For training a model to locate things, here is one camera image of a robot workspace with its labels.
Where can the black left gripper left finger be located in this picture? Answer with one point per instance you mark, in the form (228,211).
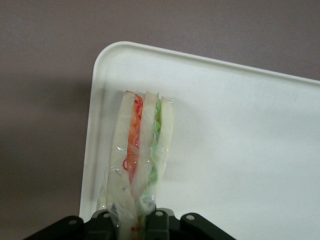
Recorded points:
(75,230)

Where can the cream rectangular serving tray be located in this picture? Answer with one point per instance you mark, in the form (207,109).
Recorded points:
(237,150)

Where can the triangle sandwich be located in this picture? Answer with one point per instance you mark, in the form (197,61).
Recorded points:
(125,140)

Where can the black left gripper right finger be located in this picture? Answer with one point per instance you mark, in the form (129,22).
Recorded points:
(175,230)

